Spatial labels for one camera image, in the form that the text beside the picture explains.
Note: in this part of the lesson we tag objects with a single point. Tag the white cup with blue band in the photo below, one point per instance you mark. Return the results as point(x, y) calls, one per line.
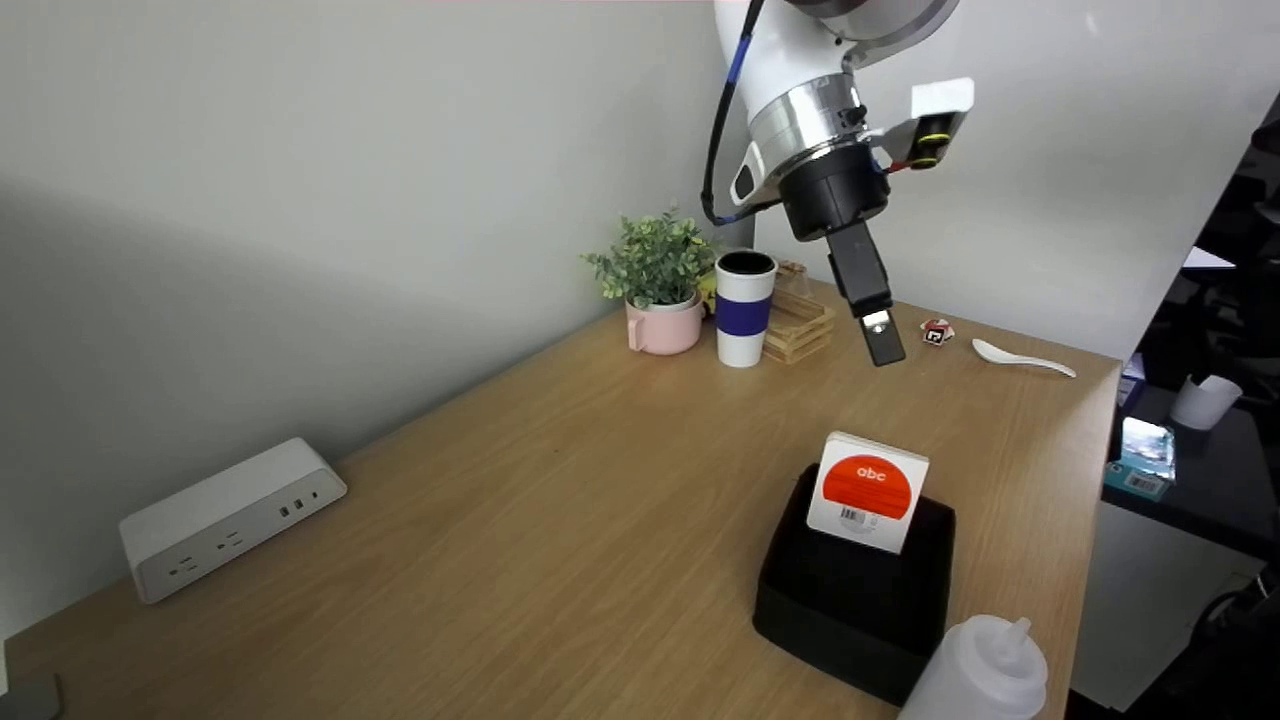
point(743, 304)

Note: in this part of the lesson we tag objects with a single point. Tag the green plant in pink pot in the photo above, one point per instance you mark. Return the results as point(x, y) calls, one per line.
point(656, 275)

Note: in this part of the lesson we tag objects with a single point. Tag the white squeeze bottle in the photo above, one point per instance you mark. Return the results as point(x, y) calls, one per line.
point(980, 671)

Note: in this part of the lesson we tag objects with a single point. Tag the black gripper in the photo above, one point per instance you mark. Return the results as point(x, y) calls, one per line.
point(832, 202)

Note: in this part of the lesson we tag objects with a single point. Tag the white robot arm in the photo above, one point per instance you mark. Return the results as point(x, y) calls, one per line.
point(794, 131)

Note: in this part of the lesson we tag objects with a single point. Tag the orange and white book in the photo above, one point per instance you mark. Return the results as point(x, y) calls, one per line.
point(865, 493)

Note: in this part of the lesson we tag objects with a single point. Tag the white cup on side table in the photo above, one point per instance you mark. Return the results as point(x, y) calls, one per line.
point(1204, 401)

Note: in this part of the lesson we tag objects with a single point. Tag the white ceramic spoon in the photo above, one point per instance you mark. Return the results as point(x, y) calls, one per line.
point(992, 353)

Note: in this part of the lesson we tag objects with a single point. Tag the white electronics box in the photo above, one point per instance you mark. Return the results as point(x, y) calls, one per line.
point(226, 513)

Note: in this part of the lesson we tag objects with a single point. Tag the black box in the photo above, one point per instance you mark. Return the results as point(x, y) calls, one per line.
point(858, 614)

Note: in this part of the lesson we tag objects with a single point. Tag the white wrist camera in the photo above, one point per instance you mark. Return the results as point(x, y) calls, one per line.
point(939, 113)

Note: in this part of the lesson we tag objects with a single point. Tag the wooden coaster stack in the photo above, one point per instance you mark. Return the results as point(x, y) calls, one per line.
point(800, 323)

